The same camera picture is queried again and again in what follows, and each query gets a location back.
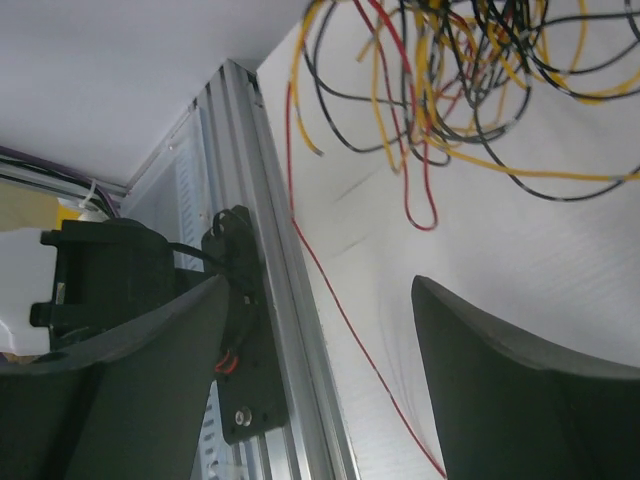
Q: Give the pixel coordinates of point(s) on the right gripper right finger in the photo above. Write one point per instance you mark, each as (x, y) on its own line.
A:
(509, 404)

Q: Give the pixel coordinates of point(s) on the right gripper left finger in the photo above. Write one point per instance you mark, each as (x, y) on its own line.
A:
(105, 408)

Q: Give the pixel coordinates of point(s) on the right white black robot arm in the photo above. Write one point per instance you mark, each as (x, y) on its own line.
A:
(63, 287)

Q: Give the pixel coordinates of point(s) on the white slotted cable duct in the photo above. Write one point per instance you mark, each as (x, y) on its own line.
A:
(203, 311)

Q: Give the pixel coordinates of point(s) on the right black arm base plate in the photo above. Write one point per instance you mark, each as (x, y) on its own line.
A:
(251, 393)

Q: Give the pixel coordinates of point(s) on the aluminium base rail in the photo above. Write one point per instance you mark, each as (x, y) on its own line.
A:
(243, 169)

